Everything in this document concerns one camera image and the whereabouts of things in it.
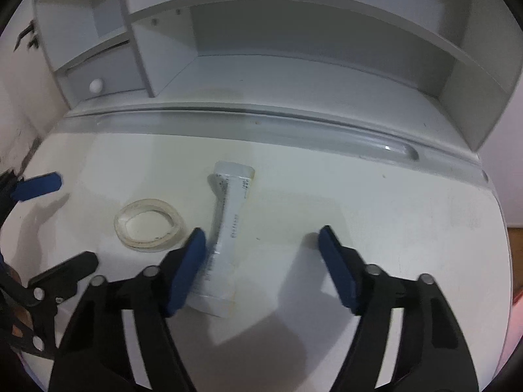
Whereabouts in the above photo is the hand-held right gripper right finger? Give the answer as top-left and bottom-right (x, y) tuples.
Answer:
(318, 224), (479, 392)

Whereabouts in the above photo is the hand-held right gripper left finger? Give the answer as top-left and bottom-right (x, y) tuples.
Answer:
(49, 228), (207, 392)

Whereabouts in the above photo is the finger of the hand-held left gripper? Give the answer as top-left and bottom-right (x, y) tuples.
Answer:
(0, 171), (63, 223)
(28, 252), (99, 308)

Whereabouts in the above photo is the long white paper wrapper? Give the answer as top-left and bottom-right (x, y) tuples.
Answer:
(192, 160), (257, 318)

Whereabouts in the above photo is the clear tape roll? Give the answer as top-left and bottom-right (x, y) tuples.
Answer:
(113, 198), (185, 253)

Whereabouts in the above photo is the white drawer with round knob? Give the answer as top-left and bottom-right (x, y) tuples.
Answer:
(55, 43), (143, 101)

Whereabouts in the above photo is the white desk shelf unit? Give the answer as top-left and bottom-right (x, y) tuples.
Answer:
(32, 0), (523, 154)

